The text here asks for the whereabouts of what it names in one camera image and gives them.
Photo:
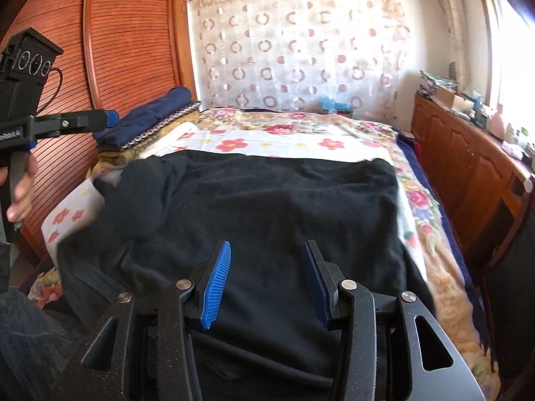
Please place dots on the person's left hand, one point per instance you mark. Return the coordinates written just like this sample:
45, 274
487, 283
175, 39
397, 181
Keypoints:
25, 192

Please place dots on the floral blanket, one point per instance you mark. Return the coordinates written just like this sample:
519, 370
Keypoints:
443, 284

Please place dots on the folded navy garment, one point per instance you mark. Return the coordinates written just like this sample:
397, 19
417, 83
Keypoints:
146, 112

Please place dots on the person's jeans leg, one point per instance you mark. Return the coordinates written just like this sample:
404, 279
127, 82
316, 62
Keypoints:
29, 342

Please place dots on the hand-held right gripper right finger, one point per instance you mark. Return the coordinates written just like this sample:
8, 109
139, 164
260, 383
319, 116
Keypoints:
317, 284

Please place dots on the folded yellow garment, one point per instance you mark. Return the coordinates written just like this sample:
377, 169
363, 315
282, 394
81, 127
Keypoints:
115, 158

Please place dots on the folded black white patterned garment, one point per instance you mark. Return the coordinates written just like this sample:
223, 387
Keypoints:
167, 123

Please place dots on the wooden cabinet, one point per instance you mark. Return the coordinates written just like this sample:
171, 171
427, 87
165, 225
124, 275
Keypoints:
464, 163

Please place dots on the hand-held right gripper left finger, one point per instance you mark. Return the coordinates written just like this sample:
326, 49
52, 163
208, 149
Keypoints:
215, 284

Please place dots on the cardboard box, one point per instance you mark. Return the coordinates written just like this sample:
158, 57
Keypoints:
453, 98

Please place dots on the sheer circle patterned curtain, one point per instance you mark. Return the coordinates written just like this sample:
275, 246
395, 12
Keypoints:
301, 50

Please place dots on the white flowered bed sheet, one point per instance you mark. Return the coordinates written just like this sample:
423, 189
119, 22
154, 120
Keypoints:
284, 144

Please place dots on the black t-shirt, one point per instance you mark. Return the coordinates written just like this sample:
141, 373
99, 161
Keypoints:
259, 209

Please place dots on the stack of papers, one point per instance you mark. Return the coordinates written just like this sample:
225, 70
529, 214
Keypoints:
436, 81

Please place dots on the blue toy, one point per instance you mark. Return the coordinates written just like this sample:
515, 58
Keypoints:
334, 105

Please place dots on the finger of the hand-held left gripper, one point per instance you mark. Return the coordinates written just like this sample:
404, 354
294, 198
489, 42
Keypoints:
75, 123

